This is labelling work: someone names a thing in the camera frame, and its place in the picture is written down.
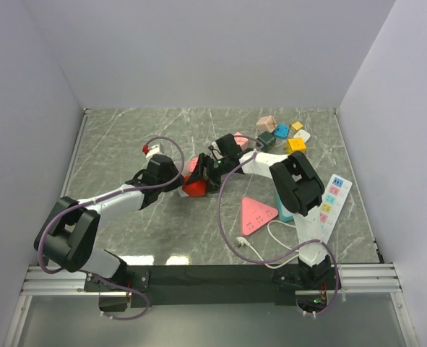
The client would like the blue plug adapter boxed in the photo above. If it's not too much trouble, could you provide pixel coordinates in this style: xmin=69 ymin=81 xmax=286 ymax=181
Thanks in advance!
xmin=273 ymin=124 xmax=290 ymax=140

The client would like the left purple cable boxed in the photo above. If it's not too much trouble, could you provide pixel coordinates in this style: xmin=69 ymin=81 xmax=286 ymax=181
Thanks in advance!
xmin=35 ymin=136 xmax=186 ymax=320

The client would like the teal block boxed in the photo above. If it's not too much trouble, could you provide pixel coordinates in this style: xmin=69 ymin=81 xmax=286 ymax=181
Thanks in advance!
xmin=276 ymin=193 xmax=293 ymax=223

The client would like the beige cube socket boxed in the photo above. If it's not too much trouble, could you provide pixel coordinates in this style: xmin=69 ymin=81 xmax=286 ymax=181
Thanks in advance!
xmin=256 ymin=115 xmax=277 ymax=134

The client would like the pink cube socket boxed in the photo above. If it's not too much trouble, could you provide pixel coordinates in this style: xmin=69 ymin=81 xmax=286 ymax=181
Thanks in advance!
xmin=233 ymin=132 xmax=249 ymax=150

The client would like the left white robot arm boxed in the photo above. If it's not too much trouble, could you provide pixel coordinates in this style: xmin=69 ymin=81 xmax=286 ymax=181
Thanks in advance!
xmin=33 ymin=154 xmax=184 ymax=291

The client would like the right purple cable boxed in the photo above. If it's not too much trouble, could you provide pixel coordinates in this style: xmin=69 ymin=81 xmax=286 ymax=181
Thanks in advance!
xmin=217 ymin=136 xmax=342 ymax=319

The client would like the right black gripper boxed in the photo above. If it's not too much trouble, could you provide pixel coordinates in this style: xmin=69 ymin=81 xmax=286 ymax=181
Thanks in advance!
xmin=186 ymin=153 xmax=230 ymax=195

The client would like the white rounded square adapter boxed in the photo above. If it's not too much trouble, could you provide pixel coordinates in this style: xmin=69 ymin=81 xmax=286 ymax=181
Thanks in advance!
xmin=293 ymin=129 xmax=311 ymax=143

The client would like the purple cable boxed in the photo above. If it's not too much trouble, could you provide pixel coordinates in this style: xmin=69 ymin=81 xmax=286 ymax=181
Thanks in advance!
xmin=217 ymin=136 xmax=342 ymax=319
xmin=35 ymin=136 xmax=186 ymax=320

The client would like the pink plug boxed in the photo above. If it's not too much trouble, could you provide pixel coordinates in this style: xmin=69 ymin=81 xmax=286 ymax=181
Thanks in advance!
xmin=185 ymin=158 xmax=198 ymax=173

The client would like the small yellow plug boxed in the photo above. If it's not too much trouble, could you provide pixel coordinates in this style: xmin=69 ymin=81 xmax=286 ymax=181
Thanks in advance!
xmin=290 ymin=121 xmax=303 ymax=133

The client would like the red cube socket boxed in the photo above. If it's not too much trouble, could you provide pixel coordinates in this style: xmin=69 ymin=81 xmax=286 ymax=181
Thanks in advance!
xmin=182 ymin=176 xmax=207 ymax=197

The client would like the white triangular adapter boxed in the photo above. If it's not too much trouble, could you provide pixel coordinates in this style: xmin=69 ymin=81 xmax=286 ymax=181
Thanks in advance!
xmin=177 ymin=163 xmax=190 ymax=197

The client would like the dark green block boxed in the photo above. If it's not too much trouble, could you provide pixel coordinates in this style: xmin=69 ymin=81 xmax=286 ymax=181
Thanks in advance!
xmin=257 ymin=131 xmax=276 ymax=153

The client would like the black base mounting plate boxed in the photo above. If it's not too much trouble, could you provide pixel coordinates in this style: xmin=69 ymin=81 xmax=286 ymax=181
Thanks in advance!
xmin=85 ymin=263 xmax=329 ymax=309

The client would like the yellow cube socket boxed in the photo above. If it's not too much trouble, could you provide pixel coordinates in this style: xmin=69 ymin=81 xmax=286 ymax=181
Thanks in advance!
xmin=285 ymin=137 xmax=306 ymax=154

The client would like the white power strip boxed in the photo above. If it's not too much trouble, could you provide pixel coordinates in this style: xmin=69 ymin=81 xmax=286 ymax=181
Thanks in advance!
xmin=319 ymin=174 xmax=352 ymax=244

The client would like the pink rounded socket block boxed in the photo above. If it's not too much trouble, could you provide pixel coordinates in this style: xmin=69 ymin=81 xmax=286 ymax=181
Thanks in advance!
xmin=241 ymin=197 xmax=278 ymax=236

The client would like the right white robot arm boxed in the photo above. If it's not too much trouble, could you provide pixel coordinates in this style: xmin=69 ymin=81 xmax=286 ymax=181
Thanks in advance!
xmin=183 ymin=134 xmax=331 ymax=288

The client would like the aluminium rail frame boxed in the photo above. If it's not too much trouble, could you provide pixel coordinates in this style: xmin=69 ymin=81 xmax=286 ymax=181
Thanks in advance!
xmin=3 ymin=264 xmax=420 ymax=346

